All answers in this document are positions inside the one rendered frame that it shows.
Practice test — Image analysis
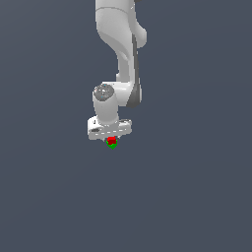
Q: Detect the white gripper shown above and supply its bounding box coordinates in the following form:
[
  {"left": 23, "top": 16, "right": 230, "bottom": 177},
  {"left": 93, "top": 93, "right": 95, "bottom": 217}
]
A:
[{"left": 87, "top": 115, "right": 133, "bottom": 142}]

